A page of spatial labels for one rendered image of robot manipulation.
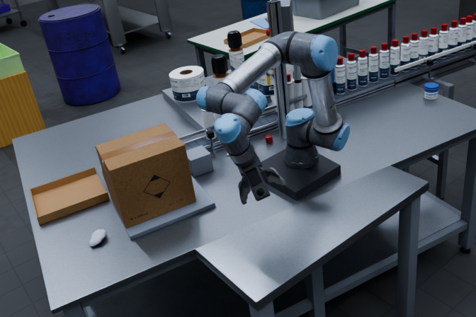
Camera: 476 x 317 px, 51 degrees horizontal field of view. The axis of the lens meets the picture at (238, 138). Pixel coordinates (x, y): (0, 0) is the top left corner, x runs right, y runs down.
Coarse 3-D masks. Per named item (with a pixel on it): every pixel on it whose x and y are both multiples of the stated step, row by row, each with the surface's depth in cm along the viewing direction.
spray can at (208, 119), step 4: (204, 112) 237; (208, 112) 237; (204, 116) 238; (208, 116) 238; (212, 116) 240; (204, 120) 240; (208, 120) 239; (212, 120) 240; (204, 124) 241; (208, 124) 240; (212, 124) 241; (216, 136) 245
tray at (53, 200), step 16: (80, 176) 236; (96, 176) 237; (32, 192) 228; (48, 192) 229; (64, 192) 228; (80, 192) 226; (96, 192) 224; (48, 208) 218; (64, 208) 210; (80, 208) 214
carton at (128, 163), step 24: (120, 144) 200; (144, 144) 197; (168, 144) 194; (120, 168) 184; (144, 168) 189; (168, 168) 193; (120, 192) 188; (144, 192) 193; (168, 192) 198; (192, 192) 203; (120, 216) 199; (144, 216) 197
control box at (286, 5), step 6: (270, 0) 231; (282, 0) 226; (288, 0) 225; (282, 6) 217; (288, 6) 217; (282, 12) 218; (288, 12) 218; (282, 18) 220; (288, 18) 219; (288, 24) 220; (288, 30) 222
